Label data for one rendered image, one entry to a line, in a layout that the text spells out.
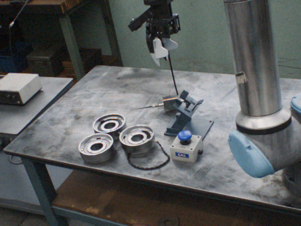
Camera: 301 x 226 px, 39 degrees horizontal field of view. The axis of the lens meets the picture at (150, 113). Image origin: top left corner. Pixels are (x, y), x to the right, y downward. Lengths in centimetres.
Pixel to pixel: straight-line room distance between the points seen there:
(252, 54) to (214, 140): 48
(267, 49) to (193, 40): 210
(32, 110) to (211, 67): 148
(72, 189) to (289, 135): 92
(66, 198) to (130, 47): 182
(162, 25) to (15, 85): 90
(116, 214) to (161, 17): 66
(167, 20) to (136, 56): 192
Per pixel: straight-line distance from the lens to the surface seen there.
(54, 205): 157
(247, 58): 83
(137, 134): 128
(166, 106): 140
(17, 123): 184
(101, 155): 123
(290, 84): 150
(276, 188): 110
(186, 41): 294
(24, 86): 193
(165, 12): 127
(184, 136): 116
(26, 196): 220
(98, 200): 151
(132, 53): 319
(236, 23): 82
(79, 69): 282
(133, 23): 135
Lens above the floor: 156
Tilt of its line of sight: 32 degrees down
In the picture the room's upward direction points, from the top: 11 degrees counter-clockwise
